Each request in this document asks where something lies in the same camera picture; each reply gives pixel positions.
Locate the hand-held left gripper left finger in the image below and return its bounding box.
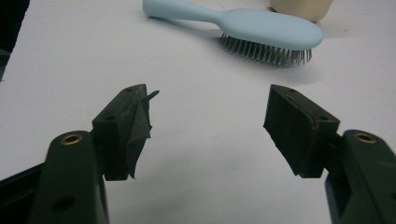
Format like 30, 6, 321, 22
92, 83, 161, 182

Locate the white table sheet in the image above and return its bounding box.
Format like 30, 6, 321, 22
0, 0, 396, 224

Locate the beige square cup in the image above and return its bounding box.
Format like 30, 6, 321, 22
269, 0, 334, 22

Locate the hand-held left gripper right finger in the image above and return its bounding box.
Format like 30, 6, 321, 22
262, 83, 341, 179

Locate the light blue hairbrush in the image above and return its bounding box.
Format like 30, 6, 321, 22
142, 0, 325, 68

